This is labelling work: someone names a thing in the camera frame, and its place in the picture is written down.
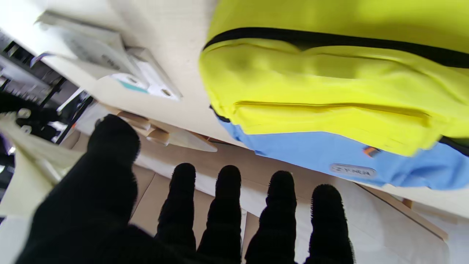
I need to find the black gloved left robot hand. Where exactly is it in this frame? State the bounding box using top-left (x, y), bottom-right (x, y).
top-left (15, 114), bottom-right (355, 264)

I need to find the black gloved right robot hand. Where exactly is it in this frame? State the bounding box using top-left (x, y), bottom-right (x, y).
top-left (0, 92), bottom-right (62, 142)

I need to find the blue and white cover book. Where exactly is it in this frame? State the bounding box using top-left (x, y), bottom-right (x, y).
top-left (35, 10), bottom-right (140, 80)

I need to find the yellow and blue school bag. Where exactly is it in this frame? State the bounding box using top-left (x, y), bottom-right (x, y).
top-left (199, 0), bottom-right (469, 191)

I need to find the black stand pole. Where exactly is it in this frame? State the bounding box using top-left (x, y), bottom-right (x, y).
top-left (58, 95), bottom-right (93, 144)
top-left (38, 76), bottom-right (63, 109)

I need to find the wide shallow wooden bowl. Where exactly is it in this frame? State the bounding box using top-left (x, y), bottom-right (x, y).
top-left (118, 111), bottom-right (151, 131)

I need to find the small deep wooden bowl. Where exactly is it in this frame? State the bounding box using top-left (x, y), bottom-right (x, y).
top-left (147, 128), bottom-right (171, 147)

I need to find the teal and white cover book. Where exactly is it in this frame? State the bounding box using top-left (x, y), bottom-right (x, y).
top-left (109, 47), bottom-right (183, 102)

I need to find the beige sofa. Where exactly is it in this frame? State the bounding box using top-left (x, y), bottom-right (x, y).
top-left (60, 128), bottom-right (449, 264)

